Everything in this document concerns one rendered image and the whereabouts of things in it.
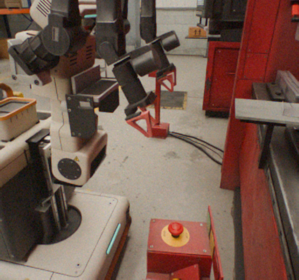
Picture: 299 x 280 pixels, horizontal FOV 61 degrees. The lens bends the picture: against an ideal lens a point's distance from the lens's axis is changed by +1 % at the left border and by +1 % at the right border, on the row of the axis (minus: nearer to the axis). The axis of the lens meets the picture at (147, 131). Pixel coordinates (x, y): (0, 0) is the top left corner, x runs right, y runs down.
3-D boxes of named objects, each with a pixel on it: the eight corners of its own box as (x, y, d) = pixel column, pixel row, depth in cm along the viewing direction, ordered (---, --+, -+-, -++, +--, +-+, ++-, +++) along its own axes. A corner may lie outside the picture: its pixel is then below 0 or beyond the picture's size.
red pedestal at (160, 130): (149, 129, 304) (149, 58, 268) (169, 131, 298) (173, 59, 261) (144, 136, 287) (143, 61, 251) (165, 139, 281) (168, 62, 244)
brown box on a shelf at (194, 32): (187, 35, 322) (187, 25, 317) (208, 36, 317) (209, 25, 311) (184, 38, 296) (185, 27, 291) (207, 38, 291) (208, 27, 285)
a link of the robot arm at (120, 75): (113, 64, 71) (106, 68, 66) (134, 53, 69) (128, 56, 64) (125, 86, 73) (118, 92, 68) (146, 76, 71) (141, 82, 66)
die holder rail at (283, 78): (274, 85, 156) (277, 69, 152) (285, 86, 155) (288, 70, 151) (289, 116, 113) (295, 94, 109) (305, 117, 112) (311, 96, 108)
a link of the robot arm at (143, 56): (109, 41, 71) (96, 45, 63) (145, 21, 66) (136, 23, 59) (129, 80, 74) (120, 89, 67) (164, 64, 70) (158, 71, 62)
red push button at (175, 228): (167, 230, 68) (167, 220, 67) (182, 231, 68) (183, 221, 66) (167, 242, 65) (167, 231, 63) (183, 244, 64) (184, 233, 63)
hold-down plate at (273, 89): (265, 87, 154) (266, 82, 152) (275, 87, 152) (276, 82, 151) (271, 103, 128) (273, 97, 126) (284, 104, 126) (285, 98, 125)
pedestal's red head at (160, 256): (149, 248, 77) (150, 200, 69) (204, 252, 75) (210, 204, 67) (142, 322, 59) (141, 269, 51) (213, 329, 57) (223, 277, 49)
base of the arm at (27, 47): (34, 43, 78) (5, 49, 67) (50, 26, 74) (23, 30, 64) (52, 67, 80) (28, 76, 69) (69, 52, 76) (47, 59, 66)
